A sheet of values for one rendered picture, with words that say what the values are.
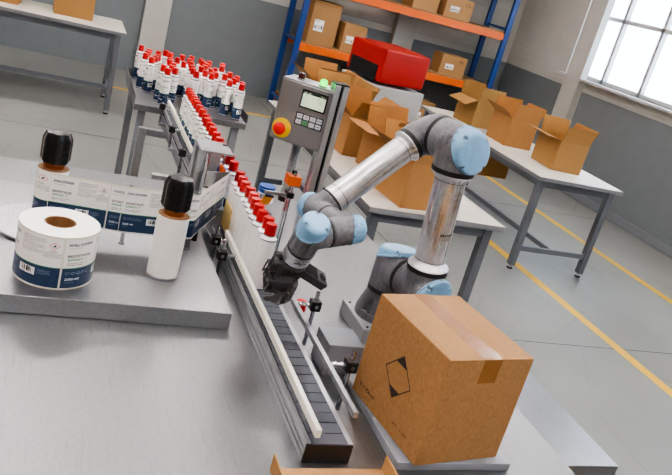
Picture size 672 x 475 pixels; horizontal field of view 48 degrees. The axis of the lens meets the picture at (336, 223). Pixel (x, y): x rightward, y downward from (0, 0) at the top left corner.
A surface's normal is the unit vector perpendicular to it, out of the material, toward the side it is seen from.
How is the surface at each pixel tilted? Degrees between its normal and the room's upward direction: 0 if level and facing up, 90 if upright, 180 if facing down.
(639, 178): 90
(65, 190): 90
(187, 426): 0
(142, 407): 0
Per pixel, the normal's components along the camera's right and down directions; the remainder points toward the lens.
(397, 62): 0.48, 0.40
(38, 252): -0.16, 0.28
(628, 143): -0.92, -0.13
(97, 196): 0.21, 0.37
